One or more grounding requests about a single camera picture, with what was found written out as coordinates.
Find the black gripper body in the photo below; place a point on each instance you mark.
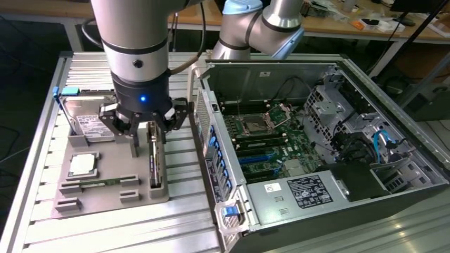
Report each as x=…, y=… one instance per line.
x=140, y=92

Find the graphics card with metal bracket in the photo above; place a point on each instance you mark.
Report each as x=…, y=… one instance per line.
x=155, y=160

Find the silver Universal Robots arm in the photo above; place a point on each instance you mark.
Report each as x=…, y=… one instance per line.
x=133, y=39

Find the blue expansion slot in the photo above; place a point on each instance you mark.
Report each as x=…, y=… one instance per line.
x=253, y=158

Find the hard disk with blue carrier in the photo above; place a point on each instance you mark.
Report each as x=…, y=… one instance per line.
x=86, y=121

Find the grey card retainer bar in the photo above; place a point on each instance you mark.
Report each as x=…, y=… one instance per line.
x=192, y=84

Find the grey parts rack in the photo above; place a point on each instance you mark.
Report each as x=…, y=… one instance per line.
x=112, y=168

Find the silver CPU chip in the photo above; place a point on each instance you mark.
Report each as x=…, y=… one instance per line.
x=81, y=164

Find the CPU socket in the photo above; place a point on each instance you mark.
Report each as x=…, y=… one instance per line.
x=253, y=125

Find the green RAM stick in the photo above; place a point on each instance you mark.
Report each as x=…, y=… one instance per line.
x=101, y=183

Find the black RAM stick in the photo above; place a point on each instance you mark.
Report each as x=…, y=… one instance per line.
x=259, y=142

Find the metal socket cover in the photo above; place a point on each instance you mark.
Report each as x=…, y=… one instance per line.
x=277, y=113

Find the green motherboard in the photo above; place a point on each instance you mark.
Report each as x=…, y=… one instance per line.
x=280, y=142

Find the silver chipset heat sink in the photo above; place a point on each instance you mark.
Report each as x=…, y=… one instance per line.
x=293, y=167

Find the blue case latch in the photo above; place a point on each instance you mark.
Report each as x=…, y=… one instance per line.
x=228, y=212

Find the silver metal disk bay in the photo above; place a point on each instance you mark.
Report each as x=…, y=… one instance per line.
x=327, y=105

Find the grey power supply unit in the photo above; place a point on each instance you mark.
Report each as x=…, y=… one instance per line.
x=273, y=205

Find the wooden desk with clutter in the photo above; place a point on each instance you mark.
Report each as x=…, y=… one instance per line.
x=334, y=26

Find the black plastic fan shroud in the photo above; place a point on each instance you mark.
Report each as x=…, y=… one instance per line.
x=358, y=182

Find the white black orange box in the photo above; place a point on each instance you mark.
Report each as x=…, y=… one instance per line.
x=368, y=22

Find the open black PC case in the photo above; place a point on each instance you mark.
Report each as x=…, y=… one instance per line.
x=351, y=232

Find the black floor case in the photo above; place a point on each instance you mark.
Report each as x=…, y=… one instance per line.
x=428, y=105

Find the black monitor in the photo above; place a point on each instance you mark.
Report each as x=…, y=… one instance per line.
x=414, y=5

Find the wooden desk white frame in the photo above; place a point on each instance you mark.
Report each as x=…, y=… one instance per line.
x=34, y=8

